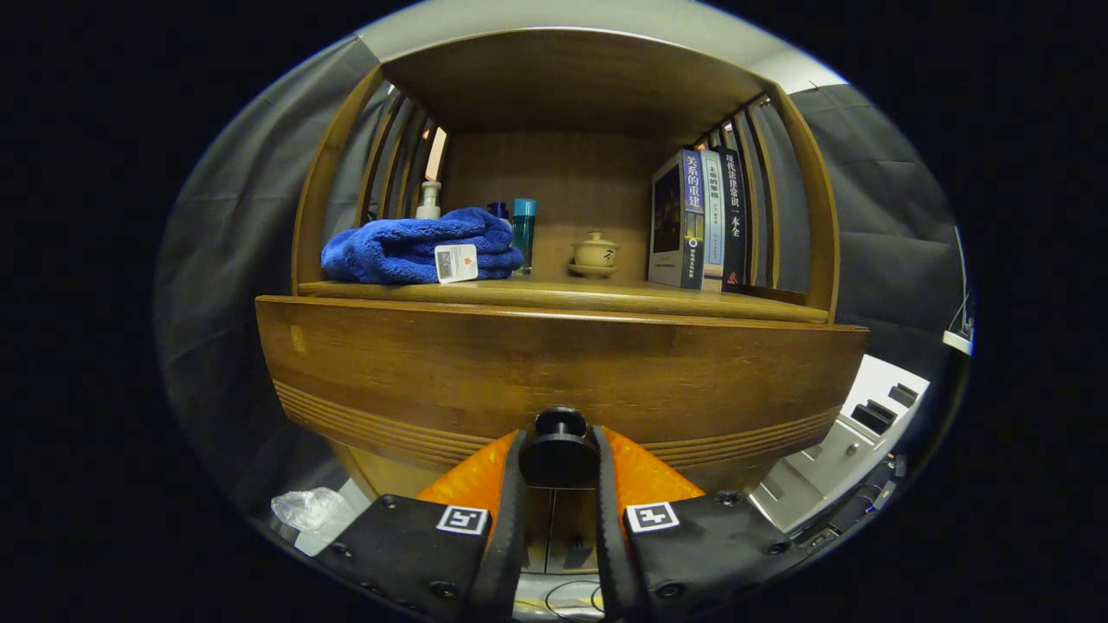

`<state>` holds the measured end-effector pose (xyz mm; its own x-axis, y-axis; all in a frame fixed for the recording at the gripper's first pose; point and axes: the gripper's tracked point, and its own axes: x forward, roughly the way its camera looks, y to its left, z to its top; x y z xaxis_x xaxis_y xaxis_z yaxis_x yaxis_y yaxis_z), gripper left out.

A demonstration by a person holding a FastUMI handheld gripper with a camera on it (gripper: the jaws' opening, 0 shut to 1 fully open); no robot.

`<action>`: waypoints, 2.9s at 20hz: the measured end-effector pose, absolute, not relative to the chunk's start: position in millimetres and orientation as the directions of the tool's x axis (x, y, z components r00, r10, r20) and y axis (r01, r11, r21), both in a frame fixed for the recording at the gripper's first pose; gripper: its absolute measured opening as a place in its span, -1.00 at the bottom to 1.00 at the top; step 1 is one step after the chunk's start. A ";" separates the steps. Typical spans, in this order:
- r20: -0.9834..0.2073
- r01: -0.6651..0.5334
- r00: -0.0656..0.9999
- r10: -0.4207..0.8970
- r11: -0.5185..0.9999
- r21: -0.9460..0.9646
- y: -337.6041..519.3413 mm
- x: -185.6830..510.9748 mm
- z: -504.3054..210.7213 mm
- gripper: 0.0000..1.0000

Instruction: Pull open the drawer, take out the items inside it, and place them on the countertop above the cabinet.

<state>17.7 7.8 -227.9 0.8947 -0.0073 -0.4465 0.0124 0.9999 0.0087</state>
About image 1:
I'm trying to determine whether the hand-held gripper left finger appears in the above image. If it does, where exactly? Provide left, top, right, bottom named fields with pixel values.
left=312, top=428, right=529, bottom=623

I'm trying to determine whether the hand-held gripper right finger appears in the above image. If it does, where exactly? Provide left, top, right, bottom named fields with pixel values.
left=593, top=424, right=815, bottom=623

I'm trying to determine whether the black round drawer knob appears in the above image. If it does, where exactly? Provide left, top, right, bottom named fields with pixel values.
left=519, top=407, right=601, bottom=487

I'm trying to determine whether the wooden drawer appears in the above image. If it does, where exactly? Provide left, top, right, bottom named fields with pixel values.
left=255, top=296, right=869, bottom=494

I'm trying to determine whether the wooden countertop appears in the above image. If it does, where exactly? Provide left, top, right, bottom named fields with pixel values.
left=299, top=277, right=830, bottom=325

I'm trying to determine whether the white drawer unit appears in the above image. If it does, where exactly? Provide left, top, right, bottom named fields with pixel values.
left=749, top=353, right=931, bottom=533

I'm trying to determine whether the wooden cabinet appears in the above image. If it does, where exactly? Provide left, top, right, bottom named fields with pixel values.
left=255, top=26, right=869, bottom=576

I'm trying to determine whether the clear plastic bag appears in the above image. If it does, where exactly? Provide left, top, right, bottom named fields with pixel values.
left=270, top=487, right=358, bottom=533

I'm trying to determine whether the beige lidded teacup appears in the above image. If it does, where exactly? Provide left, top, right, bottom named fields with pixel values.
left=572, top=231, right=621, bottom=267

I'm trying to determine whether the teal bottle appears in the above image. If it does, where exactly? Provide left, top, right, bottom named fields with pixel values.
left=511, top=198, right=538, bottom=276

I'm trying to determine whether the blue folded towel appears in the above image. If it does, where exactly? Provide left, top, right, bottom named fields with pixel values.
left=320, top=206, right=525, bottom=286

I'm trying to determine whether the white spine book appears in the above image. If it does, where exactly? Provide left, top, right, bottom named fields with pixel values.
left=701, top=149, right=726, bottom=292

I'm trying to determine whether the black spine book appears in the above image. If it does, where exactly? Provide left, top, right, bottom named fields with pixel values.
left=718, top=145, right=749, bottom=293

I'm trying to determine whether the black backdrop cloth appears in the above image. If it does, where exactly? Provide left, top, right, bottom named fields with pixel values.
left=156, top=35, right=970, bottom=520

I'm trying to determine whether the black floor cable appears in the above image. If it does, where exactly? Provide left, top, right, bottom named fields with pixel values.
left=544, top=578, right=607, bottom=620

